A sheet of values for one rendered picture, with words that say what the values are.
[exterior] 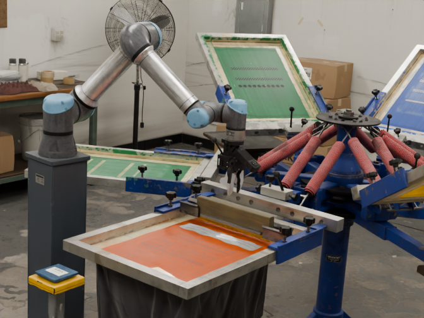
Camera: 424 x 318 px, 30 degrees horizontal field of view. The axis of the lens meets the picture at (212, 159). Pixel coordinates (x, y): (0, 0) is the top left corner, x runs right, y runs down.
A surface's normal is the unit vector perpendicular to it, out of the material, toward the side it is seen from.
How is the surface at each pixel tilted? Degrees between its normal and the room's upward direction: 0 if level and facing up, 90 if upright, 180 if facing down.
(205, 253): 0
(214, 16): 90
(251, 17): 90
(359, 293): 0
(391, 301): 0
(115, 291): 95
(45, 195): 90
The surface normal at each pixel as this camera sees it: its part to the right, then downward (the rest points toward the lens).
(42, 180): -0.70, 0.14
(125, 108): 0.77, 0.20
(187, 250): 0.06, -0.97
